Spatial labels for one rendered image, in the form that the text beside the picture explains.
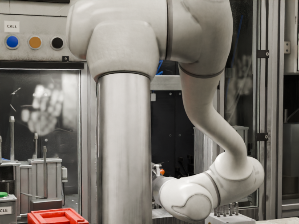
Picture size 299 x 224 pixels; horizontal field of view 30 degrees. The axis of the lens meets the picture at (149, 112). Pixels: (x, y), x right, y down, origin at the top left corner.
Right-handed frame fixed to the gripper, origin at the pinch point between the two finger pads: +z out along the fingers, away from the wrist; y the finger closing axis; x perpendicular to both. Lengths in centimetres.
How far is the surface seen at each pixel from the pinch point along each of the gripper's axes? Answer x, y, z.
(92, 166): 19.9, 7.2, -13.4
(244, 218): -19.9, -7.3, -30.5
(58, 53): 30, 39, -14
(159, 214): -1.9, -9.3, -11.0
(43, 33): 34, 44, -14
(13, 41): 42, 42, -15
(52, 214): 32.7, -4.3, -18.9
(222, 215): -15.4, -7.2, -25.7
